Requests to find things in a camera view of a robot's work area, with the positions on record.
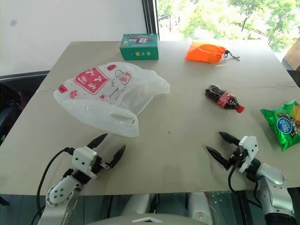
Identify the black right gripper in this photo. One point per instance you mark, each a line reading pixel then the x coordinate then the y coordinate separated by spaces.
pixel 236 158

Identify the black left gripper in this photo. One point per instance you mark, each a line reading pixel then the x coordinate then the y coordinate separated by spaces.
pixel 99 164

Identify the white plastic bag red print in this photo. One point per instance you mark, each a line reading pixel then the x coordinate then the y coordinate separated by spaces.
pixel 93 105

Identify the cola bottle red label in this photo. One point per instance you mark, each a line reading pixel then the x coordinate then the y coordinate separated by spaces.
pixel 223 98

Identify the white rounded robot leg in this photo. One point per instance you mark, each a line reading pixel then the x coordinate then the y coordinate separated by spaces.
pixel 137 204
pixel 200 208

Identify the green chips bag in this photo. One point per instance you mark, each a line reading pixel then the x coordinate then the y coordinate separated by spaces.
pixel 284 124

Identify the black chair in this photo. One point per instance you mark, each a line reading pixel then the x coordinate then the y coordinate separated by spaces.
pixel 9 107

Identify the green cardboard box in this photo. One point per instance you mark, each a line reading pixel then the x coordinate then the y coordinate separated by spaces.
pixel 139 48

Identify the brown cardboard box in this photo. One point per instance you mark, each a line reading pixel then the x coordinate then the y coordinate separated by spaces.
pixel 293 56

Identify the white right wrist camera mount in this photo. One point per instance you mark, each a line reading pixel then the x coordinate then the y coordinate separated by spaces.
pixel 249 150

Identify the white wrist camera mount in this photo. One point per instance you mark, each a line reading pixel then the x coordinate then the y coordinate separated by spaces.
pixel 82 159
pixel 249 150

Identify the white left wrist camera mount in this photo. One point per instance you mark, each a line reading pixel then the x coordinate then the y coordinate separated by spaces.
pixel 82 159

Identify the dark window frame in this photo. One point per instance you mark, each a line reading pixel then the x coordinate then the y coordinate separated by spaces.
pixel 151 18

